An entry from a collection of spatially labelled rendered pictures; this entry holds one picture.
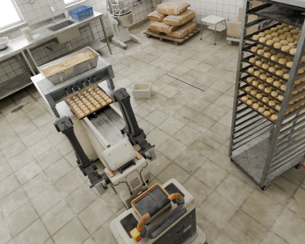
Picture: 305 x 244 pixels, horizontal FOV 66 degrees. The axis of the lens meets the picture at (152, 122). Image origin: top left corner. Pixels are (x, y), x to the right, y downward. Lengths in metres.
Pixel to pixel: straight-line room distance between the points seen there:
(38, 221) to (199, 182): 1.80
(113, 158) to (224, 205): 1.40
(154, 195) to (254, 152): 1.54
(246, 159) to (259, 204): 0.47
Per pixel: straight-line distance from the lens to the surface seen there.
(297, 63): 1.69
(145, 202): 1.61
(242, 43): 1.95
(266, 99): 2.06
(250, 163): 2.74
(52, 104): 2.47
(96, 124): 2.35
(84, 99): 2.60
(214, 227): 2.50
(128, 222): 1.68
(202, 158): 2.93
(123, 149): 1.61
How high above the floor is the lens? 2.29
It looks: 42 degrees down
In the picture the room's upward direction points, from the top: 12 degrees counter-clockwise
